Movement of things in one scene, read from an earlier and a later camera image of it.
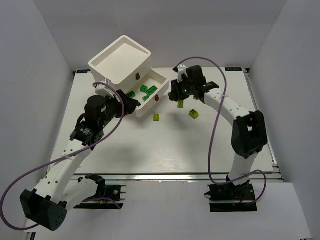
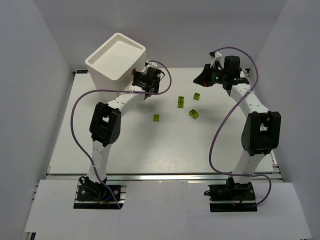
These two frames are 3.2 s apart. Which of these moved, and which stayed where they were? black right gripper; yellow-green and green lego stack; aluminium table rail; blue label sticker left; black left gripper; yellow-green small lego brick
Moved: black right gripper; black left gripper
Stayed: aluminium table rail; blue label sticker left; yellow-green small lego brick; yellow-green and green lego stack
